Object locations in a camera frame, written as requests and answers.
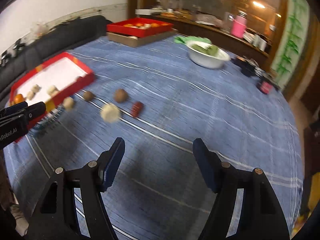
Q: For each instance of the wooden sideboard counter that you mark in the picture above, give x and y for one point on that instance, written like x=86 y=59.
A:
x=186 y=26

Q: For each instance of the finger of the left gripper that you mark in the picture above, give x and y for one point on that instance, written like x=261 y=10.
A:
x=32 y=112
x=13 y=109

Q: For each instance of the black leather sofa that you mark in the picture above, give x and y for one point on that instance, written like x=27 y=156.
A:
x=65 y=36

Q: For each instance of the white bowl with greens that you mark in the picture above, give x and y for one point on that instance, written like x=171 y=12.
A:
x=207 y=55

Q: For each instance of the orange mandarin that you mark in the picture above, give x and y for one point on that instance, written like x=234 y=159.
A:
x=18 y=98

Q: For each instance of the black charger box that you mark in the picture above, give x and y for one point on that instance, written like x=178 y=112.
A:
x=247 y=67

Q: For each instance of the pink thermos bottle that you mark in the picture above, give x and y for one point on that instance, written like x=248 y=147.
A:
x=239 y=24

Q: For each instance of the beige cake chunk large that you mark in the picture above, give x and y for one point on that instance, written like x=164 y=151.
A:
x=110 y=113

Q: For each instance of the blue plaid tablecloth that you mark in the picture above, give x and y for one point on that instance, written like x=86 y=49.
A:
x=159 y=192

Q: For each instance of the red tray white inside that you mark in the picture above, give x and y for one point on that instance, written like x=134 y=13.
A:
x=51 y=82

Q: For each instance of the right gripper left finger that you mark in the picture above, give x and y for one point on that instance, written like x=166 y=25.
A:
x=109 y=162

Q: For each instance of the red black device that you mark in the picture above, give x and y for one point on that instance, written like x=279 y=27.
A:
x=264 y=85

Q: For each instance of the beige cake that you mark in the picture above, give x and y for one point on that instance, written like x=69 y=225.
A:
x=36 y=88
x=30 y=95

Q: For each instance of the beige cake chunk small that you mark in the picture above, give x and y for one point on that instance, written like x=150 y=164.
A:
x=68 y=103

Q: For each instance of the green cloth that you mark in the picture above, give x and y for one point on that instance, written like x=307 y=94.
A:
x=186 y=39

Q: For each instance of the brown cardboard box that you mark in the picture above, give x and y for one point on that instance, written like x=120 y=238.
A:
x=135 y=42

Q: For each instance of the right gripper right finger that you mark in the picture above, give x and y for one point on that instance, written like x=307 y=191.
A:
x=208 y=163

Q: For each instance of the brown round longan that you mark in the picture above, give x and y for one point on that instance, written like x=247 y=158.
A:
x=88 y=96
x=121 y=95

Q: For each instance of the far red fruit box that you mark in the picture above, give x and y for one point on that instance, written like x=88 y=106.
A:
x=139 y=27

